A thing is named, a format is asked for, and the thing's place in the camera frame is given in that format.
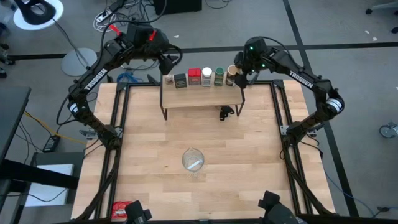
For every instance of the floor lamp with round base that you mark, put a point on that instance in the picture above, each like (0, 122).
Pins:
(79, 62)

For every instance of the wooden shelf with black legs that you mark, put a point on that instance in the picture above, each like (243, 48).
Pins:
(199, 99)

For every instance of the tan-lid furikake jar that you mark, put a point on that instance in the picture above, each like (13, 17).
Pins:
(231, 70)

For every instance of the grey caster wheel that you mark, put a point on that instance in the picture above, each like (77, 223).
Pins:
(387, 131)

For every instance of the white power strip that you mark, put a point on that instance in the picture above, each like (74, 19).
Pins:
(105, 14)

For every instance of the clear glass measuring mug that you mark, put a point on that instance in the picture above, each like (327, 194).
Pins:
(193, 163)

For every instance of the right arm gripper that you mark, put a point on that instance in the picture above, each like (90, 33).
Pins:
(241, 79)

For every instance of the black plug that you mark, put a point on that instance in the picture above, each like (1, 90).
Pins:
(384, 209)

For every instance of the black clamp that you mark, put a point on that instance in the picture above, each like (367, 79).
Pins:
(225, 112)

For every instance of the white box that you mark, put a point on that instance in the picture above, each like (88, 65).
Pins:
(46, 196)

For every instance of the small brown-lid spice jar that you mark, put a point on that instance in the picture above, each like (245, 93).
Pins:
(169, 80)

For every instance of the black pepper tin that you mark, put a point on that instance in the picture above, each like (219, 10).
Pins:
(180, 81)

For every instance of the red snack packet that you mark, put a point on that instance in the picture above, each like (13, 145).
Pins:
(118, 209)

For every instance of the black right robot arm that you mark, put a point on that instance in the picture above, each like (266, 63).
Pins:
(304, 81)

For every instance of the black aluminium rig frame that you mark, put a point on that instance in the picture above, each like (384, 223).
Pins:
(124, 90)

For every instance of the white-lid bagel seasoning jar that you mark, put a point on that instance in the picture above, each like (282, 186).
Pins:
(206, 72)

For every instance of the black wheeled chair base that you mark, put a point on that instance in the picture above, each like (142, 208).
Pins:
(4, 53)

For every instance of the black desk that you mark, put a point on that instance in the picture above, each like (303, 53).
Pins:
(12, 118)

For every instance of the black computer case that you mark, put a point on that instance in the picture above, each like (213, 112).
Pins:
(177, 6)

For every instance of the green-lid oregano jar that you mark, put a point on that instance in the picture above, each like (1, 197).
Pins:
(219, 71)

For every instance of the black power adapter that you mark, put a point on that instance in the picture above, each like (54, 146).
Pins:
(51, 143)

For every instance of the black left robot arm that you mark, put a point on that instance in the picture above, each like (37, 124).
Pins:
(93, 81)

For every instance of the red-lid smoked paprika tin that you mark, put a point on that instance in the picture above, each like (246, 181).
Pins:
(194, 73)

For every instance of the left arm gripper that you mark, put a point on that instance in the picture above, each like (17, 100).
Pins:
(161, 46)

